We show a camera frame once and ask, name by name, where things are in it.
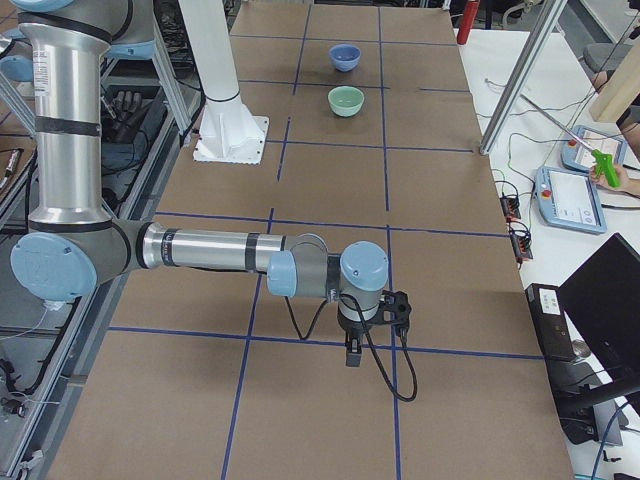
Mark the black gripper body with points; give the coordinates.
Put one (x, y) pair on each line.
(352, 331)

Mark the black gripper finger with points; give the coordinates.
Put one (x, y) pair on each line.
(353, 351)

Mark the blue bowl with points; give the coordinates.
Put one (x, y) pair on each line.
(344, 57)

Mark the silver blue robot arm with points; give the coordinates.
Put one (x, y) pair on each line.
(73, 245)

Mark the green bowl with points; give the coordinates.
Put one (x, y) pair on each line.
(345, 101)

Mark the lower orange circuit board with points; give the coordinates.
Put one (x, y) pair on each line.
(521, 244)

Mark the orange circuit board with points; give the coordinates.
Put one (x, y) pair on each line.
(510, 207)
(521, 244)

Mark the black computer box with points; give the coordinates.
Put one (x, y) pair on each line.
(549, 322)

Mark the upper orange circuit board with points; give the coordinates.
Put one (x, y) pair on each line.
(510, 207)

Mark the near teach pendant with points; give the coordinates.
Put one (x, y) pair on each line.
(569, 200)

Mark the teach pendant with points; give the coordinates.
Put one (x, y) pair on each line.
(569, 200)
(575, 157)

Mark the black monitor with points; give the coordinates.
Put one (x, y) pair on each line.
(601, 298)

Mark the far teach pendant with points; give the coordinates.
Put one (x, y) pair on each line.
(575, 157)

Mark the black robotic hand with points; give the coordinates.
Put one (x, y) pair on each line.
(122, 115)

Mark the red bottle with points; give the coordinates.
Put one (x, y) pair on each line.
(467, 21)

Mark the wooden beam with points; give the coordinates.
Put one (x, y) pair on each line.
(617, 90)

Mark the grey office chair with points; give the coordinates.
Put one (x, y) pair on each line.
(604, 56)

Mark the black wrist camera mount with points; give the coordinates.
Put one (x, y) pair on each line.
(394, 310)

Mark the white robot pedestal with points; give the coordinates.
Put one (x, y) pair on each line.
(228, 132)

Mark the green handled grabber tool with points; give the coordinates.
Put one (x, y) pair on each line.
(603, 161)

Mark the aluminium frame post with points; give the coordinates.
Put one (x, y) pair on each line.
(532, 49)

